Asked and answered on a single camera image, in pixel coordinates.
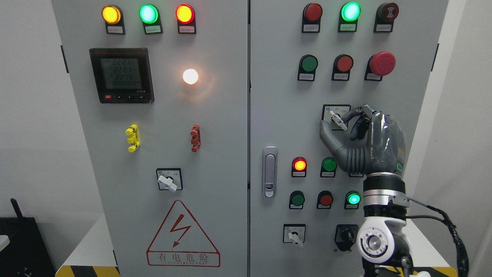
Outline red push button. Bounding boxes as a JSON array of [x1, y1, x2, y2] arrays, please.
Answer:
[[316, 190, 334, 209], [331, 54, 354, 81]]

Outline top right green lamp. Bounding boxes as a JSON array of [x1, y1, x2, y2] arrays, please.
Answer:
[[337, 1, 361, 33]]

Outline upper green push button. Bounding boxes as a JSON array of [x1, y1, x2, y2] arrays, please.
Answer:
[[297, 54, 318, 81]]

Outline right gray cabinet door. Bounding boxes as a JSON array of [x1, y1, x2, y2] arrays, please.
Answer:
[[250, 0, 448, 277]]

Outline white glowing indicator lamp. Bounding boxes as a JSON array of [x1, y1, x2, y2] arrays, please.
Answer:
[[182, 68, 199, 85]]

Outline top left green lamp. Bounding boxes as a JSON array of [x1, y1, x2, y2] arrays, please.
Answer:
[[139, 4, 163, 35]]

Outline left gray cabinet door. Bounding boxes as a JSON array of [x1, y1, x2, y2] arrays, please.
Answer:
[[52, 0, 248, 277]]

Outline dark red buzzer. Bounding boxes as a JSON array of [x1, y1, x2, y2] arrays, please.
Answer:
[[374, 2, 399, 33]]

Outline silver door handle lock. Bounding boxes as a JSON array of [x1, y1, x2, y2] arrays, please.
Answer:
[[262, 146, 278, 198]]

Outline black rotary selector switch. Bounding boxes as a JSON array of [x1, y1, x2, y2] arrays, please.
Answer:
[[334, 224, 359, 251]]

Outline gray rotary switch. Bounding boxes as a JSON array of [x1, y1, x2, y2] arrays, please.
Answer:
[[156, 168, 183, 192], [283, 224, 306, 248], [321, 104, 351, 131]]

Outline middle green lamp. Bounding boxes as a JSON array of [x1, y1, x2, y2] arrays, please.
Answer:
[[320, 157, 337, 178]]

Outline green lamp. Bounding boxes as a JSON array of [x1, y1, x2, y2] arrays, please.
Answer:
[[139, 4, 163, 35], [337, 1, 361, 33], [320, 157, 337, 178]]

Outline lower green push button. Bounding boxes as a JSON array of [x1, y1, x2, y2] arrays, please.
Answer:
[[289, 190, 305, 209]]

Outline black box with antenna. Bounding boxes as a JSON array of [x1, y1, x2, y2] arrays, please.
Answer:
[[0, 198, 56, 277]]

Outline gray robotic hand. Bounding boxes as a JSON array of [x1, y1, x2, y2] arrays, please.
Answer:
[[319, 104, 406, 176]]

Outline digital power meter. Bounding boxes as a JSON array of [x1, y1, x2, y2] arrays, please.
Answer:
[[90, 48, 154, 103]]

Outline yellow indicator lamp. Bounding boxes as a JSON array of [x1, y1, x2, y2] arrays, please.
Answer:
[[101, 5, 125, 35]]

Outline top left red lamp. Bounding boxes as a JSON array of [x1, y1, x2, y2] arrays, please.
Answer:
[[175, 3, 196, 34]]

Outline upper red push button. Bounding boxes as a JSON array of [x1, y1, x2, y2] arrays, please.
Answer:
[[331, 54, 354, 81]]

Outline lit red indicator lamp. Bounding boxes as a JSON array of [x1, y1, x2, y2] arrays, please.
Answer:
[[291, 157, 307, 178]]

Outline lower red push button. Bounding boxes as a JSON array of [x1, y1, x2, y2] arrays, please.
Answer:
[[316, 190, 334, 209]]

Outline green push button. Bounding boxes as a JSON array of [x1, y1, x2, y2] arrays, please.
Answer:
[[297, 54, 318, 81], [289, 190, 305, 209]]

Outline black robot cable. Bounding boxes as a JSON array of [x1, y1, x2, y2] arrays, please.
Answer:
[[405, 195, 469, 277]]

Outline gray cabinet door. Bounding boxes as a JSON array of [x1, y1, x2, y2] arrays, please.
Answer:
[[250, 0, 448, 277], [52, 0, 248, 277]]

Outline red electric hazard sticker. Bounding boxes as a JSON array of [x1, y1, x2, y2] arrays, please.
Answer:
[[146, 200, 220, 267]]

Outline top right red lamp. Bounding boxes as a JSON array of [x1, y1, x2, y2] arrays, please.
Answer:
[[301, 2, 323, 33]]

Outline red emergency stop button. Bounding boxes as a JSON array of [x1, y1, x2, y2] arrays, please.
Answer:
[[364, 51, 396, 81]]

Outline lower lit green button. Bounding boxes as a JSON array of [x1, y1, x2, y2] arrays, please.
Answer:
[[344, 190, 361, 210]]

